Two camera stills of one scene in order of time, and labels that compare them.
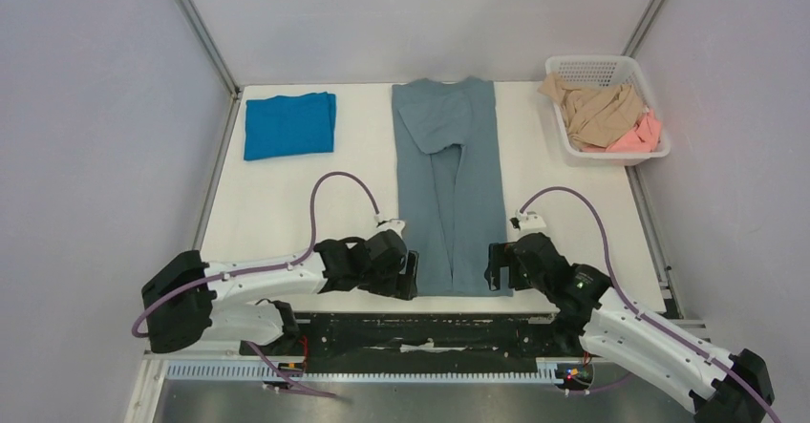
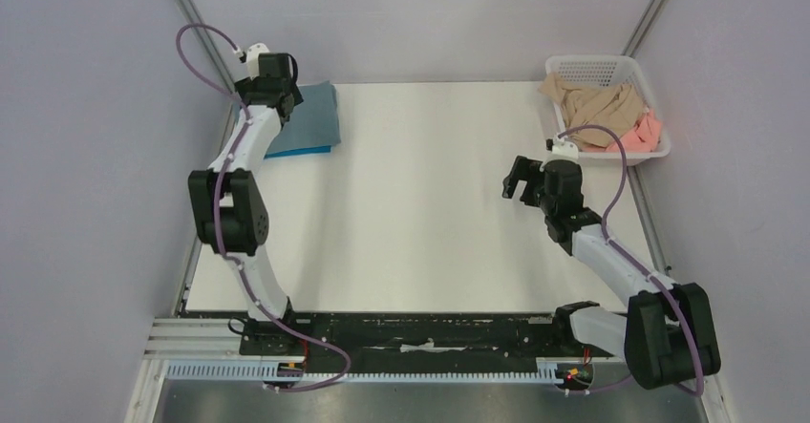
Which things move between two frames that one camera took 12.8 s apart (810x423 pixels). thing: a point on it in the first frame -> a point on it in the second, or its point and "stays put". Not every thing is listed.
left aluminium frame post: x=209 y=43 stays put
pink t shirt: x=644 y=137 stays put
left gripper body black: x=381 y=282 -> x=247 y=86
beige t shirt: x=595 y=117 stays put
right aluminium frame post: x=652 y=10 stays put
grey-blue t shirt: x=452 y=194 -> x=313 y=122
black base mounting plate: x=418 y=344 stays put
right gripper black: x=497 y=266 -> x=528 y=186
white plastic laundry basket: x=607 y=72 stays put
